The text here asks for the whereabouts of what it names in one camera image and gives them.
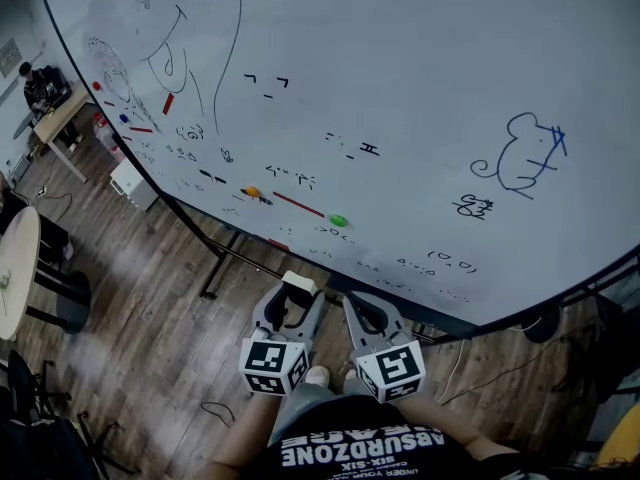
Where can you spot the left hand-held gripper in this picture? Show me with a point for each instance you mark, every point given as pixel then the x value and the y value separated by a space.
pixel 270 363

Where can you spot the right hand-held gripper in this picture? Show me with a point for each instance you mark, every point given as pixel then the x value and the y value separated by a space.
pixel 392 370

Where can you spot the white whiteboard eraser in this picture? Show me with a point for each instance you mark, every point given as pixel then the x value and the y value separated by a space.
pixel 299 281

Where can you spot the large white whiteboard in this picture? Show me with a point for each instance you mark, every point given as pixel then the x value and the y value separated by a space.
pixel 380 93

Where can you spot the person's left forearm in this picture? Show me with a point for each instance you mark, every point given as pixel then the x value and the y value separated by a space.
pixel 245 438

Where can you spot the person's right forearm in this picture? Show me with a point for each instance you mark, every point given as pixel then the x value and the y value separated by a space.
pixel 450 428

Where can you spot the black whiteboard stand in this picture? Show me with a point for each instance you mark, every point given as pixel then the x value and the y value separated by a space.
pixel 215 258

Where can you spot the person's right light shoe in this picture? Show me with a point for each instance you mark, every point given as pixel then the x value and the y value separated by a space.
pixel 350 374

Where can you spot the person's light shoe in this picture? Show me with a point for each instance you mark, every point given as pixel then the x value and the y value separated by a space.
pixel 350 374
pixel 317 375

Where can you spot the person's left light shoe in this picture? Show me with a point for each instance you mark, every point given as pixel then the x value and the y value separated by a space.
pixel 317 375

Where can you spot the person's grey trousers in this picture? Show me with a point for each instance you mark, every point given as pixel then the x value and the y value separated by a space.
pixel 305 408

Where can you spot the green round magnet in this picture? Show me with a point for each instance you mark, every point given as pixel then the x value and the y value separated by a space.
pixel 337 219

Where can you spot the person's black printed t-shirt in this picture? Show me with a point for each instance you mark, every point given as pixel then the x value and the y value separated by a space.
pixel 370 448

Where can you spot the orange round magnet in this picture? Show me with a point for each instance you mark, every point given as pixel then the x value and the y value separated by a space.
pixel 251 191

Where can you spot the small white cabinet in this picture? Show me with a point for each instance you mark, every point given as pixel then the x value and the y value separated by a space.
pixel 132 183

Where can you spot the black round stool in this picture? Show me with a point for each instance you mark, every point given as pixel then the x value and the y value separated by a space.
pixel 75 300

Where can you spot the medium red strip magnet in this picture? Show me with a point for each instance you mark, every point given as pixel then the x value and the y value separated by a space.
pixel 140 129

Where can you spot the short wide red strip magnet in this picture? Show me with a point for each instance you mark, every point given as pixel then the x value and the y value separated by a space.
pixel 168 103

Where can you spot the white bottle with red cap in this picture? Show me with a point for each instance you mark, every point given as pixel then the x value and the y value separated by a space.
pixel 101 127

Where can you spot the black office chair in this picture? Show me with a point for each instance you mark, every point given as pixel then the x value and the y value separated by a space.
pixel 40 428

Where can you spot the round beige table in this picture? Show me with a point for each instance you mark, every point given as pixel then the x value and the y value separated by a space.
pixel 17 273

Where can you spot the yellow object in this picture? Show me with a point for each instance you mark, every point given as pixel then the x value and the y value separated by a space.
pixel 622 438

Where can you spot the light wooden rectangular table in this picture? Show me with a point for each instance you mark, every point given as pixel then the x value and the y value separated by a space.
pixel 60 113

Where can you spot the grey wall sign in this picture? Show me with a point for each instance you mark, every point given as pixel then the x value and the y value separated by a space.
pixel 9 57

